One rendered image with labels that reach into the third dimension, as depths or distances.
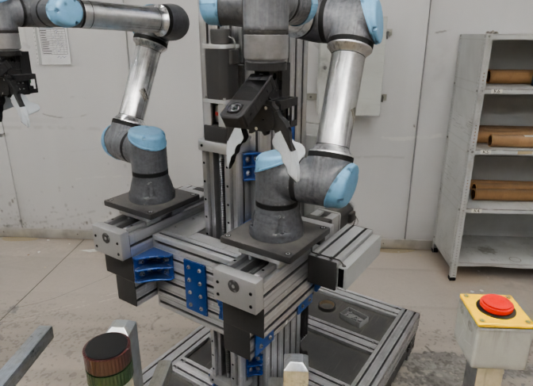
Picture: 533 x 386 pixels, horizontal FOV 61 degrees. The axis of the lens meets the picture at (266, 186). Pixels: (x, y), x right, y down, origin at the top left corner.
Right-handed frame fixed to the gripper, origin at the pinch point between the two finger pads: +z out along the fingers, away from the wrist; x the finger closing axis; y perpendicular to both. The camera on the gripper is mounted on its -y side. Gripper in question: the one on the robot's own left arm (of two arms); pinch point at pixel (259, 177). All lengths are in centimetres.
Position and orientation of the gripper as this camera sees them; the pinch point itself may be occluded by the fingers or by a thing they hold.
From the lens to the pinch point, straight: 81.4
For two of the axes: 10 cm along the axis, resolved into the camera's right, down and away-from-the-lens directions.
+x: -8.3, -1.8, 5.3
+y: 5.6, -2.7, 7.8
